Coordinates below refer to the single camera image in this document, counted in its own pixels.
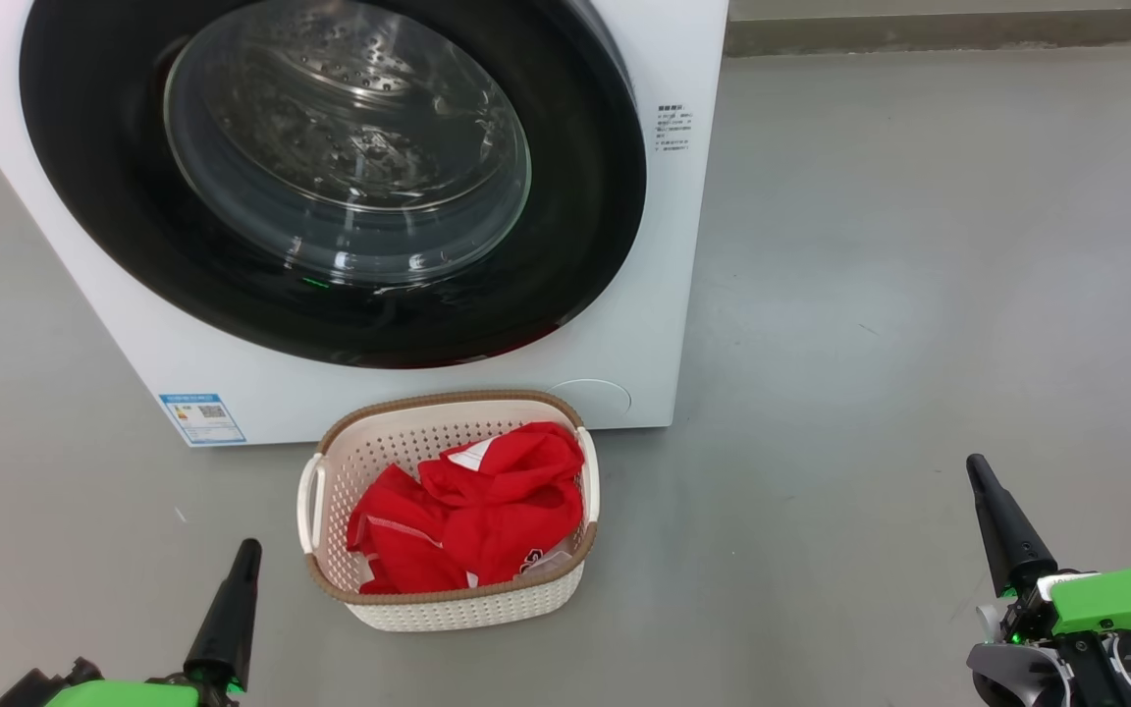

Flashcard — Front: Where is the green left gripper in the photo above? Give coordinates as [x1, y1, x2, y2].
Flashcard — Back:
[43, 538, 263, 707]

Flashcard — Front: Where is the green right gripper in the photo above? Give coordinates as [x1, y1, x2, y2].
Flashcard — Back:
[966, 454, 1131, 644]

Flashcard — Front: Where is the red garment with white lining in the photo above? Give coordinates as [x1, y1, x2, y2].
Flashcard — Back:
[347, 463, 576, 596]

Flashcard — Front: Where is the round black washer door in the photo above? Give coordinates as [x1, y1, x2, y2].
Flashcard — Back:
[19, 0, 648, 371]

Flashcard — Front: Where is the cream basket with brown rim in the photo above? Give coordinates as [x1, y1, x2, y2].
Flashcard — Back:
[296, 390, 602, 632]

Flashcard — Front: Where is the white front-load washing machine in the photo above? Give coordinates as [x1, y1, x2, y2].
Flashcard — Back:
[0, 0, 729, 448]

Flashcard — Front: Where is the stainless steel washing machine drum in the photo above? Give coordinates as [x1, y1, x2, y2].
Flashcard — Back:
[165, 0, 532, 286]

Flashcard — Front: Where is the printed text label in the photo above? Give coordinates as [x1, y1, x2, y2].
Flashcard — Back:
[654, 101, 692, 155]

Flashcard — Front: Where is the blue energy label sticker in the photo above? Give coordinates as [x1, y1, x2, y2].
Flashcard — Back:
[158, 393, 246, 446]

